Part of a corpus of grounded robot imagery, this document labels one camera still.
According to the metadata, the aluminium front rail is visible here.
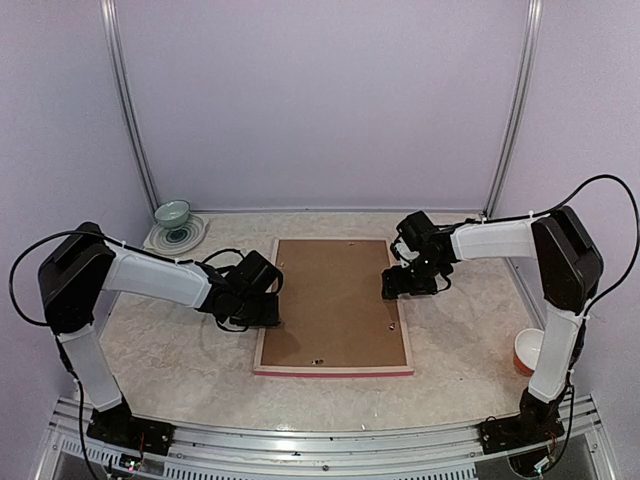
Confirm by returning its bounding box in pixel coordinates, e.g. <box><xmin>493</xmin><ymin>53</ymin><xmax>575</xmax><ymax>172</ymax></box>
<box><xmin>28</xmin><ymin>396</ymin><xmax>621</xmax><ymax>479</ymax></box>

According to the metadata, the orange white bowl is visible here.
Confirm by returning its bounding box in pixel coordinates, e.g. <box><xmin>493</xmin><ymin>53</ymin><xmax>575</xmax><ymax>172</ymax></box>
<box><xmin>513</xmin><ymin>328</ymin><xmax>544</xmax><ymax>376</ymax></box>

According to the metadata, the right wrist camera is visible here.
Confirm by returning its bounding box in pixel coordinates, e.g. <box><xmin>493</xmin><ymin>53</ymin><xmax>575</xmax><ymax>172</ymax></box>
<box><xmin>396</xmin><ymin>211</ymin><xmax>439</xmax><ymax>251</ymax></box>

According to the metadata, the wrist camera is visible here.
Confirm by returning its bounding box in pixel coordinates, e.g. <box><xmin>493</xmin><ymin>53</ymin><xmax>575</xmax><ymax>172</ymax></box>
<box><xmin>235</xmin><ymin>250</ymin><xmax>284</xmax><ymax>294</ymax></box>
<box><xmin>396</xmin><ymin>211</ymin><xmax>439</xmax><ymax>251</ymax></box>

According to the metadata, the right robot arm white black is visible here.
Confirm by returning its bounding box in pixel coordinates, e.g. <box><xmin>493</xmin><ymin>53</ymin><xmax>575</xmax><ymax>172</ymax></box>
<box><xmin>382</xmin><ymin>206</ymin><xmax>604</xmax><ymax>444</ymax></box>

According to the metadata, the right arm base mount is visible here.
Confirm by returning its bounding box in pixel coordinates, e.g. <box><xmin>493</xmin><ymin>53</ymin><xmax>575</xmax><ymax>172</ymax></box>
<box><xmin>477</xmin><ymin>387</ymin><xmax>567</xmax><ymax>455</ymax></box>

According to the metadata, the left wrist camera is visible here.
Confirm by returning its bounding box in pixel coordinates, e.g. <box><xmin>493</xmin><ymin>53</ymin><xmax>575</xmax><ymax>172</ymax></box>
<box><xmin>235</xmin><ymin>250</ymin><xmax>284</xmax><ymax>294</ymax></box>

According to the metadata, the wooden picture frame pink edge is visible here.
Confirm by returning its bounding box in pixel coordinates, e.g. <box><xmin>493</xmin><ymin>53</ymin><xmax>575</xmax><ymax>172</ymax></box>
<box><xmin>252</xmin><ymin>237</ymin><xmax>416</xmax><ymax>379</ymax></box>

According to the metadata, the pale green patterned plate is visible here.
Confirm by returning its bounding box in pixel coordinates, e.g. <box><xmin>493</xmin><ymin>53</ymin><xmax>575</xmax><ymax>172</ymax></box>
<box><xmin>144</xmin><ymin>214</ymin><xmax>209</xmax><ymax>257</ymax></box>

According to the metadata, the aluminium corner post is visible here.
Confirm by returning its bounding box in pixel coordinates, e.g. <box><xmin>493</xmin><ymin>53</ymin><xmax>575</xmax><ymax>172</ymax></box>
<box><xmin>483</xmin><ymin>0</ymin><xmax>544</xmax><ymax>218</ymax></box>
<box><xmin>100</xmin><ymin>0</ymin><xmax>160</xmax><ymax>213</ymax></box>

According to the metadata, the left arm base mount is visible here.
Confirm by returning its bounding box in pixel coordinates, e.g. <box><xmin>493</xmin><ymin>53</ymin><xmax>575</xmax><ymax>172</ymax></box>
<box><xmin>87</xmin><ymin>402</ymin><xmax>176</xmax><ymax>456</ymax></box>

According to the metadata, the right aluminium corner post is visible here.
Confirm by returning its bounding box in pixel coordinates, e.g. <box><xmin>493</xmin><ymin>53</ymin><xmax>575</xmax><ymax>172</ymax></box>
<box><xmin>483</xmin><ymin>0</ymin><xmax>544</xmax><ymax>218</ymax></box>

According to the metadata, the left aluminium corner post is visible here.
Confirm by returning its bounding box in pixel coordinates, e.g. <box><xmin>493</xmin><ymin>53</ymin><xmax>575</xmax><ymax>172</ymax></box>
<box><xmin>100</xmin><ymin>0</ymin><xmax>160</xmax><ymax>213</ymax></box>

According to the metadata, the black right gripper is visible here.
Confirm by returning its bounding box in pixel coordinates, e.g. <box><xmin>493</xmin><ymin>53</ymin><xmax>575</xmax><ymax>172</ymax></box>
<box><xmin>382</xmin><ymin>254</ymin><xmax>447</xmax><ymax>299</ymax></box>

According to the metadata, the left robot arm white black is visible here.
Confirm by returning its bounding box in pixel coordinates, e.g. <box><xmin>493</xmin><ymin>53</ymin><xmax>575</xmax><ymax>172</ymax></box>
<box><xmin>38</xmin><ymin>222</ymin><xmax>284</xmax><ymax>445</ymax></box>

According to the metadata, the green ceramic bowl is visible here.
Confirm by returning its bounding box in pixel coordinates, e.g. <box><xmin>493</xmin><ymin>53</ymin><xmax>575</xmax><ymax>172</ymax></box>
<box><xmin>154</xmin><ymin>199</ymin><xmax>191</xmax><ymax>230</ymax></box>

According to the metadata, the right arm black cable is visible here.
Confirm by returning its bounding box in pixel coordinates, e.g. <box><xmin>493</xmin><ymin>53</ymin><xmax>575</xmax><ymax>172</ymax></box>
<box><xmin>464</xmin><ymin>173</ymin><xmax>640</xmax><ymax>316</ymax></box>

